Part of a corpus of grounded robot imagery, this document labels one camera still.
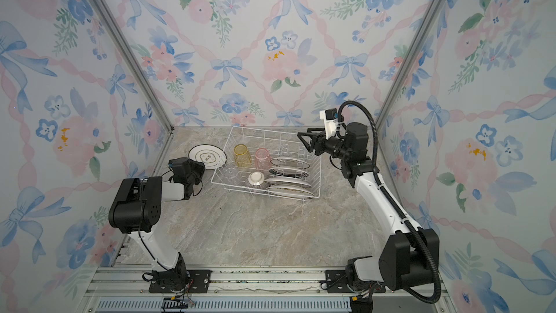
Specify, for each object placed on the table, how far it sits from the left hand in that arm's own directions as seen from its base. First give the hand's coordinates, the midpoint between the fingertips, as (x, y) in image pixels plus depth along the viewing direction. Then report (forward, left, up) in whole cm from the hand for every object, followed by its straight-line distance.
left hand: (205, 159), depth 100 cm
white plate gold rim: (-3, -39, +2) cm, 39 cm away
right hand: (-8, -43, +26) cm, 51 cm away
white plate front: (-17, -38, +2) cm, 42 cm away
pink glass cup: (-3, -27, +4) cm, 27 cm away
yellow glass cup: (-1, -18, +2) cm, 18 cm away
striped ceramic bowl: (-11, -24, +1) cm, 27 cm away
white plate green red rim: (-7, -38, +1) cm, 39 cm away
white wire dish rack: (+12, -35, -3) cm, 37 cm away
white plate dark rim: (+5, -1, -5) cm, 7 cm away
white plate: (-18, -37, +11) cm, 43 cm away
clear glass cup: (-12, -15, +4) cm, 19 cm away
